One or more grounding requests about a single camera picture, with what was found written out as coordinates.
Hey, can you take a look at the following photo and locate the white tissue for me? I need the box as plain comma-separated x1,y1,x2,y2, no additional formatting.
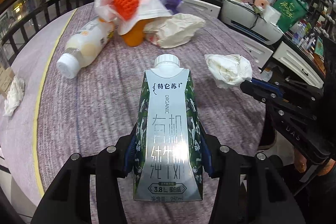
205,54,252,89

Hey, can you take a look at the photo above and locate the silver green milk carton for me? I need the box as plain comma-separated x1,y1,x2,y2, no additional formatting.
133,54,203,202

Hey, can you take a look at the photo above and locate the white plastic bag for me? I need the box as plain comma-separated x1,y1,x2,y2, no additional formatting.
93,0,172,35

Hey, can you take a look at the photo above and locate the white drawer cabinet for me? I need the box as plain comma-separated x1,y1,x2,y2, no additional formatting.
183,0,325,88

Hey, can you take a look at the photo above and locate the white printer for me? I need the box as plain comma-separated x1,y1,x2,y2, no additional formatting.
220,0,283,46

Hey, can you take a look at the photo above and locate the green shopping bag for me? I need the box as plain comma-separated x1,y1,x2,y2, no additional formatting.
272,0,308,33

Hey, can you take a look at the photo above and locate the purple woven tablecloth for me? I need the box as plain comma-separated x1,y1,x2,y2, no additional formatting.
0,2,267,224

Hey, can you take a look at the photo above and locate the crumpled beige paper bag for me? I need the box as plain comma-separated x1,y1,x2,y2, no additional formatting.
143,13,206,49

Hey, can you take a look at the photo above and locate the crumpled tissue at edge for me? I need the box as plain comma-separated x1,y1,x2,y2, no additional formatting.
3,76,25,117

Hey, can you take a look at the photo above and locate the orange fruit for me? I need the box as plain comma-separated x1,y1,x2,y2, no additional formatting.
121,20,148,47

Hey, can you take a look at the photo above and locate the white plastic drink bottle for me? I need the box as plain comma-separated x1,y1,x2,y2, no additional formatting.
56,16,114,79

